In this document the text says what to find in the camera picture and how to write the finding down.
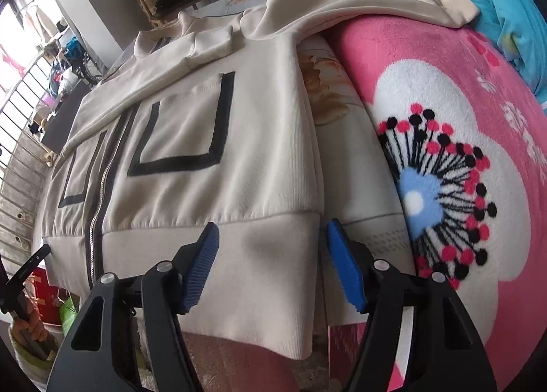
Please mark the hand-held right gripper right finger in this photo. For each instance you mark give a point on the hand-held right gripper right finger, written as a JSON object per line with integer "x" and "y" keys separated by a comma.
{"x": 344, "y": 263}

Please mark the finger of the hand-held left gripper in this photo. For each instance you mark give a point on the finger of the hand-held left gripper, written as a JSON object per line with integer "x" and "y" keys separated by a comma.
{"x": 25, "y": 270}

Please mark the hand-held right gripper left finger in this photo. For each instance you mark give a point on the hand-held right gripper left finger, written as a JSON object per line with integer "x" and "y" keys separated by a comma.
{"x": 203, "y": 263}

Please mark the beige zip jacket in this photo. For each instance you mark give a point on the beige zip jacket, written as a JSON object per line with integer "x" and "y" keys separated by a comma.
{"x": 256, "y": 139}

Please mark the person's left hand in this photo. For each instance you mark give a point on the person's left hand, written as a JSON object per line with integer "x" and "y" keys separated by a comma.
{"x": 34, "y": 328}

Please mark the red gift bag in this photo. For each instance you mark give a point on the red gift bag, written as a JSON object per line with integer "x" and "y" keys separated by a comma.
{"x": 47, "y": 302}

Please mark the green paper bag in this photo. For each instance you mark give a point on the green paper bag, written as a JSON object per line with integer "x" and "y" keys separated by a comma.
{"x": 68, "y": 315}

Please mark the metal window railing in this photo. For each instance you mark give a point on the metal window railing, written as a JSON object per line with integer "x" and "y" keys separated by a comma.
{"x": 17, "y": 127}

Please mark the dark low cabinet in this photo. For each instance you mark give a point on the dark low cabinet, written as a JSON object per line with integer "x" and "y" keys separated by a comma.
{"x": 64, "y": 118}

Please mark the dark spoked wheel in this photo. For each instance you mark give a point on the dark spoked wheel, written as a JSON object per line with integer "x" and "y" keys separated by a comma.
{"x": 89, "y": 71}

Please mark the clutter of bottles and bags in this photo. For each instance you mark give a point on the clutter of bottles and bags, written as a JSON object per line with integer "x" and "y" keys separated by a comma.
{"x": 64, "y": 62}

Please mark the hanging pink garment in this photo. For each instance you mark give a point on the hanging pink garment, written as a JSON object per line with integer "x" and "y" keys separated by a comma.
{"x": 9, "y": 59}

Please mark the pink floral fleece blanket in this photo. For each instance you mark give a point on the pink floral fleece blanket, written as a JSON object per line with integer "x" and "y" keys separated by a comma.
{"x": 427, "y": 54}

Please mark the hanging beige garment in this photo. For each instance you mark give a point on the hanging beige garment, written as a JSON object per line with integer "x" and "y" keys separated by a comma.
{"x": 38, "y": 22}

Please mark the blue printed quilt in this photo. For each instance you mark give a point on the blue printed quilt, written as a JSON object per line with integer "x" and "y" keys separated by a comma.
{"x": 504, "y": 3}

